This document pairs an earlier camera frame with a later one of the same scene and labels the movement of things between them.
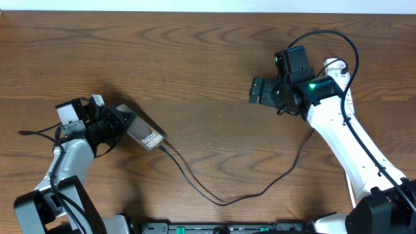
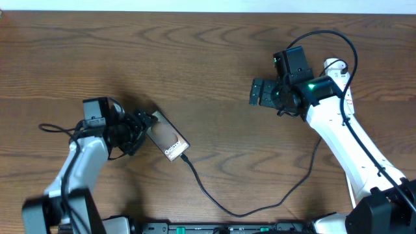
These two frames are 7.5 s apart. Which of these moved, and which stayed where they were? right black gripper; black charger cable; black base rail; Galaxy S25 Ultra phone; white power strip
Moved: black charger cable; Galaxy S25 Ultra phone
Stayed: white power strip; right black gripper; black base rail
